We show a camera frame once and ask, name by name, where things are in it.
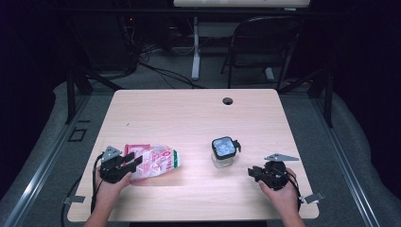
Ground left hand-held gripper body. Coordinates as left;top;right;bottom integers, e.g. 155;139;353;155
98;145;132;184

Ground black folding chair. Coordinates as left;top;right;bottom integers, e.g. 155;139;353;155
220;16;304;93

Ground grey tape strip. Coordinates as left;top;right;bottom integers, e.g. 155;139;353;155
62;195;87;205
302;191;325;204

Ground right hand-held gripper black cable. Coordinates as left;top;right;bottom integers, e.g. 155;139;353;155
283;171;303;212

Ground black cable under table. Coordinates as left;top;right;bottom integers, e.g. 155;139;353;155
61;174;83;227

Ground pink and clear plastic bag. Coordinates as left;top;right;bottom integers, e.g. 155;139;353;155
124;143;182;182

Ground person's left hand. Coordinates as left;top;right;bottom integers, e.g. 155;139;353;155
95;168;133;202

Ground person's right hand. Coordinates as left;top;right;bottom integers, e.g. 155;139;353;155
258;168;301;216

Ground dark computer tower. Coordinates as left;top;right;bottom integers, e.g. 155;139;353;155
91;12;140;72

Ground left hand-held gripper black cable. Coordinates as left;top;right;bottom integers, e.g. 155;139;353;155
90;152;106;214

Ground black floor cables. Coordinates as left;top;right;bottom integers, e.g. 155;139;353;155
138;44;206;90

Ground white desk with metal leg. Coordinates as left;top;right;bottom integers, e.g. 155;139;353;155
172;0;311;82

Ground grey metal floor rail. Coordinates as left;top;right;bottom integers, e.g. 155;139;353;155
0;94;93;227
310;94;382;227

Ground black metal stand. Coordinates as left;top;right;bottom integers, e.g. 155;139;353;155
64;62;124;125
277;62;335;129

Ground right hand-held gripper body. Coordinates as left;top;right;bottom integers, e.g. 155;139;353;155
256;153;300;191

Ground hand-held gripper black cable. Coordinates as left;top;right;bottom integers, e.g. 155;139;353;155
90;152;106;214
283;171;303;212

